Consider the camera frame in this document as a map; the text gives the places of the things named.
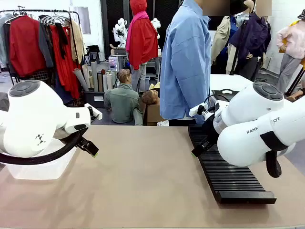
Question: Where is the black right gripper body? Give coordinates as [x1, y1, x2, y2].
[202, 116, 219, 144]

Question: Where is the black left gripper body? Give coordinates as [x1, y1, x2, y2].
[75, 135, 89, 150]

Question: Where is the black slotted PCB rack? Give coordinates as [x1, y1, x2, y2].
[188, 124, 277, 205]

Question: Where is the dark grey storage bin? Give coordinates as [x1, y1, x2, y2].
[83, 90, 105, 109]

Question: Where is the clear plastic storage box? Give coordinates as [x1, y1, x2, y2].
[4, 140, 78, 181]

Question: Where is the seated mannequin in green jacket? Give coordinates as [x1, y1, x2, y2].
[103, 68, 143, 126]

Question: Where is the white table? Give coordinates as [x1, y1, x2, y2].
[209, 73, 254, 96]

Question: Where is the dark blue denim garment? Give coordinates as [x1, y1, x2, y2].
[54, 73, 73, 104]

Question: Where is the brown cardboard box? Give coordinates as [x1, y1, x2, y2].
[142, 102, 165, 126]

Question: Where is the brown paper roll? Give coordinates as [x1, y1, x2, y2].
[98, 69, 104, 93]

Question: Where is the person in blue shirt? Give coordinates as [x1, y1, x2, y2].
[159, 0, 213, 126]

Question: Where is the white paper roll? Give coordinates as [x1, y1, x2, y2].
[82, 64, 93, 90]

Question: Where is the tall grey paper roll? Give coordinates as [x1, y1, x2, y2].
[90, 61, 99, 93]

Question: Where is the brown-haired mannequin head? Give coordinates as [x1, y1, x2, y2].
[142, 89, 161, 105]

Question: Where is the red hanging dress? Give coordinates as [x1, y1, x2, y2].
[49, 23, 81, 100]

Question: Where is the white desktop machine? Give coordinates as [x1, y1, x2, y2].
[108, 55, 120, 72]

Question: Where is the mannequin in beige trench coat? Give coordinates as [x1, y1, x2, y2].
[211, 0, 250, 74]

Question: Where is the beige hanging garment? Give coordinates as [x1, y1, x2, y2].
[70, 20, 84, 64]

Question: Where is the mannequin in purple jacket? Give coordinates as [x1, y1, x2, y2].
[228, 11, 272, 82]

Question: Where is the black hanging scarf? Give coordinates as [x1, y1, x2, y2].
[55, 22, 69, 60]

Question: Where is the dark grey hanging garment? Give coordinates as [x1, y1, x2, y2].
[38, 15, 54, 70]

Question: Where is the mannequin in red hooded coat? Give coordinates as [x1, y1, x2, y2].
[125, 0, 160, 93]

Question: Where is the red hanging jacket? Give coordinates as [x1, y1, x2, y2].
[9, 15, 47, 78]

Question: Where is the white bulbous figure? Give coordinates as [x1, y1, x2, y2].
[113, 18, 129, 48]

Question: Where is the mannequin in pink sweater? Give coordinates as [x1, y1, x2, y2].
[275, 20, 305, 94]

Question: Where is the light grey hanging garment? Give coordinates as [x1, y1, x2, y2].
[0, 13, 11, 70]

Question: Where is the black metal clothes rack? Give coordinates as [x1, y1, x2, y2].
[0, 9, 83, 79]

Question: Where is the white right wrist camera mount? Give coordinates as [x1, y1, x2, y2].
[189, 102, 215, 118]

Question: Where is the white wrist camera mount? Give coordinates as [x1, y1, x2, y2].
[84, 104, 103, 125]
[189, 102, 215, 118]

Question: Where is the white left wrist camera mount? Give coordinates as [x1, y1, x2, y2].
[84, 104, 103, 125]

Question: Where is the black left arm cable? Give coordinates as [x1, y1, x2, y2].
[0, 128, 89, 166]

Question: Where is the white wire basket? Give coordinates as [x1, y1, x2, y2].
[26, 69, 48, 82]

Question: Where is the grey wall poster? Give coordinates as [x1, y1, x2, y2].
[76, 6, 92, 35]

